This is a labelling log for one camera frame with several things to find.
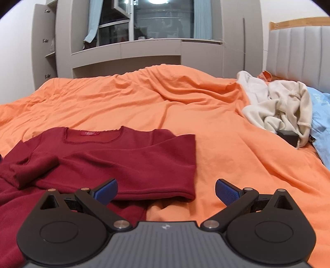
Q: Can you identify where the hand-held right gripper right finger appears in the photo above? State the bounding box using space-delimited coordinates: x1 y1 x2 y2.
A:
200 179 294 232

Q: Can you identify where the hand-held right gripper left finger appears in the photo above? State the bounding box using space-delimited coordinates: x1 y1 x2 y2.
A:
38 178 131 231

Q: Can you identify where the dark red long-sleeve shirt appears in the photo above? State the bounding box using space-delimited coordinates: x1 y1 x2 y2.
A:
0 126 197 261

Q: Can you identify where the small black box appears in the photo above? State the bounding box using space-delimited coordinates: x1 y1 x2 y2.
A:
276 130 299 148

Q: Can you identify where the orange bed sheet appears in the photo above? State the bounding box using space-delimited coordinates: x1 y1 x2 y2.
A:
0 64 330 268

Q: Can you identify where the cream hooded garment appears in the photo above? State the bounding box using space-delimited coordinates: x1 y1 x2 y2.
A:
237 70 313 148

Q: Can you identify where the light blue cloth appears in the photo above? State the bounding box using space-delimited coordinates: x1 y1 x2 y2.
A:
305 86 330 165

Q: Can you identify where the grey built-in wardrobe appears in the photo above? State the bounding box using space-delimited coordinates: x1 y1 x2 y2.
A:
31 0 263 89

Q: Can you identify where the grey padded headboard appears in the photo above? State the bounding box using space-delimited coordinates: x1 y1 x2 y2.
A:
265 17 330 93

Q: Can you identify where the light blue curtain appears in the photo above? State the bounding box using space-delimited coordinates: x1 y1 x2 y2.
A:
193 0 213 39
84 0 104 43

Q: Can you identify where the glass window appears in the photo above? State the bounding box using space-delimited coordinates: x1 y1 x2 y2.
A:
89 0 214 48

